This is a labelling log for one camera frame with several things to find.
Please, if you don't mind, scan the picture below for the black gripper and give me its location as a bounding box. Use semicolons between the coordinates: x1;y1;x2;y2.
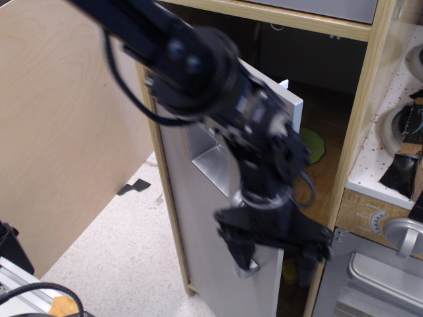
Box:
214;199;332;288

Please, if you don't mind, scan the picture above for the silver fridge door handle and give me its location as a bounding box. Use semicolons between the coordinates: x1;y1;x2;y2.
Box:
229;190;260;280

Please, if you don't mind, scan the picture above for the grey toy fridge door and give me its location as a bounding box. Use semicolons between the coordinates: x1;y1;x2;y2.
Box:
143;55;303;317

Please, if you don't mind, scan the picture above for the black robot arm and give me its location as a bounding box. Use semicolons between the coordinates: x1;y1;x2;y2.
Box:
75;1;332;287

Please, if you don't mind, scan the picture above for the yellow toy bell pepper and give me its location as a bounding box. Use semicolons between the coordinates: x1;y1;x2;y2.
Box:
282;258;297;285

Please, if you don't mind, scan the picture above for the grey toy oven door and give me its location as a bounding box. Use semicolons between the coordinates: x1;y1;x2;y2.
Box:
313;229;422;316

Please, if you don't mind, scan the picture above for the green toy plate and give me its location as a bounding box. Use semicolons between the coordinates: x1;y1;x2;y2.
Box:
300;127;326;164

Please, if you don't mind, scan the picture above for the silver ice dispenser panel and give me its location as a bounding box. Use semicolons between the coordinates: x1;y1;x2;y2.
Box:
186;124;229;197

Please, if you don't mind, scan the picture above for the silver oven knob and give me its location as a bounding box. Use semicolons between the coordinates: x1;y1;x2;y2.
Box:
383;218;422;260

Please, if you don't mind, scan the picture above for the white speckled toy countertop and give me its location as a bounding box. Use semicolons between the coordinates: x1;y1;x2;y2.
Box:
346;25;422;210

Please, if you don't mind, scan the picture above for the black floor tape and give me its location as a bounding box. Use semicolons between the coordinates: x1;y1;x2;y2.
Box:
117;179;151;196

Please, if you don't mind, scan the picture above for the plywood board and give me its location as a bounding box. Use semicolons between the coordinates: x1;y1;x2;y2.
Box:
1;1;153;277

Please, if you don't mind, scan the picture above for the grey freezer door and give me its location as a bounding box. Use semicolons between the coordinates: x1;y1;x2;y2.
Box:
252;0;377;24

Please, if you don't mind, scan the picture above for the aluminium frame rail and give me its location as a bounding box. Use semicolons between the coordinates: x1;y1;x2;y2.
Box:
0;256;63;314

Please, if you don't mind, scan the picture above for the black braided cable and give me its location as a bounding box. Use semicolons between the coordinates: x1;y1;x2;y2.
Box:
0;281;87;317

